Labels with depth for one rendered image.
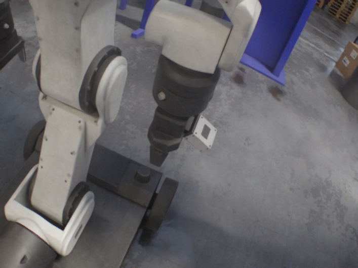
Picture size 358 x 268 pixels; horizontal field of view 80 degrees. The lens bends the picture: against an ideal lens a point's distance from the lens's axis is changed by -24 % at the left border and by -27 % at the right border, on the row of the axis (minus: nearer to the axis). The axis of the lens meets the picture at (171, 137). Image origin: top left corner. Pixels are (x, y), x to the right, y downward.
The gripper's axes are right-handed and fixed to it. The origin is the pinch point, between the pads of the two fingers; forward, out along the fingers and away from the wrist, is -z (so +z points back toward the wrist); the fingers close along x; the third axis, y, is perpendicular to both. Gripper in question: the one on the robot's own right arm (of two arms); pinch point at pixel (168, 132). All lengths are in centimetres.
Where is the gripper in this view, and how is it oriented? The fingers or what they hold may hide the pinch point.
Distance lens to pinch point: 51.0
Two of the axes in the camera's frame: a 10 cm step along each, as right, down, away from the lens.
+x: 3.5, -7.6, 5.5
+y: -9.2, -3.9, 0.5
